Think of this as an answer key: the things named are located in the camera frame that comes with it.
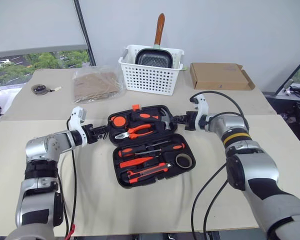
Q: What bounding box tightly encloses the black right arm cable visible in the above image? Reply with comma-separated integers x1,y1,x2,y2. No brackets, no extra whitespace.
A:
189,90,251,240

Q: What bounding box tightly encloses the clear bag of brown paper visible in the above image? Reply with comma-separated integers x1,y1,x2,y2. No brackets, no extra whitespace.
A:
71,65,127,105

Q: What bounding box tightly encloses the dark window frame post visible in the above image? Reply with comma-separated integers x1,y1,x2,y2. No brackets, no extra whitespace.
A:
73,0,97,67

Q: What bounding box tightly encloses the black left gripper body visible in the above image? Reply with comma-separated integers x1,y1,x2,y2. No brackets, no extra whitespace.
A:
81,123,102,145

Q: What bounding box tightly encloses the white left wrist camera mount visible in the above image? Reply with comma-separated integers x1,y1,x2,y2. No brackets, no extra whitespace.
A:
66,106,89,148

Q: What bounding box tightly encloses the square pan brown handle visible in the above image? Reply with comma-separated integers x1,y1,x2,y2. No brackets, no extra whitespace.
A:
134,12,175,70

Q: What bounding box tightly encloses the orange handled small wrench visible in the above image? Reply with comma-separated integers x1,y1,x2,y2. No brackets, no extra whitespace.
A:
126,171,156,185

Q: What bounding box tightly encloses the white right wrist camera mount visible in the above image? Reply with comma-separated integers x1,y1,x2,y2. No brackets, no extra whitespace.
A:
189,94,211,132

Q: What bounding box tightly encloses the dark cluttered side desk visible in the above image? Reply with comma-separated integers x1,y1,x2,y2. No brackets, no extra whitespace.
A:
263,86,300,151

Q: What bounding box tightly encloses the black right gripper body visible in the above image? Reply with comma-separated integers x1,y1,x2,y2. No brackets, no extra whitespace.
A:
183,110,199,131

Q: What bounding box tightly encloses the black plastic tool case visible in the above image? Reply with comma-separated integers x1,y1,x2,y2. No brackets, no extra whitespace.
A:
106,104,197,188

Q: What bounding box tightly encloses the black tape roll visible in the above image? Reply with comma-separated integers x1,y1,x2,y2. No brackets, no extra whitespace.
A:
175,153,193,168

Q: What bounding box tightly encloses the white roller blind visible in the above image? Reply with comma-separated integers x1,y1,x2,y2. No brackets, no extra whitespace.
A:
0,0,88,60

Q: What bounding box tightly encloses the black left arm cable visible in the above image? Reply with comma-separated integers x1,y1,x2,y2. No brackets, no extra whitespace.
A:
56,119,78,238

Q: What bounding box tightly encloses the beige table cover sheet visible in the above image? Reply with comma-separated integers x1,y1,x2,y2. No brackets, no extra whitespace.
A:
1,66,277,123
0,114,300,237

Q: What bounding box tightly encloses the orange black tape measure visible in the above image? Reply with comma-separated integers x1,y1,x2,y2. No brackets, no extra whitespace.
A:
101,115,127,140

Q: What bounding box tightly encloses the claw hammer black orange handle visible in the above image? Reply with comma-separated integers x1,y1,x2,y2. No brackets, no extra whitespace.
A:
129,107,176,131

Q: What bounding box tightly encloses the white perforated plastic basket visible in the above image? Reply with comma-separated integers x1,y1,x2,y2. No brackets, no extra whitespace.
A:
118,44,186,96

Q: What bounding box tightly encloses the black orange short screwdriver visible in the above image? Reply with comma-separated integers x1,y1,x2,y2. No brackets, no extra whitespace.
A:
117,146,163,158

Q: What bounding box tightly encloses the round black disc with tag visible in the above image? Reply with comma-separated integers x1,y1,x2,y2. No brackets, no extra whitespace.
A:
31,84,62,96

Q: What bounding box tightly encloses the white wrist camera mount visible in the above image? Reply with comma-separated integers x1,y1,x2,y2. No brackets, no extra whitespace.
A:
66,106,89,148
189,94,211,132

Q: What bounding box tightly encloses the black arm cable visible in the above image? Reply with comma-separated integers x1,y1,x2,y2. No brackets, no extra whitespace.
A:
56,119,78,238
189,90,251,240

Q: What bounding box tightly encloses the flat brown cardboard box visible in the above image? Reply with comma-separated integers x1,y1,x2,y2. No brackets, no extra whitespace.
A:
189,62,256,91

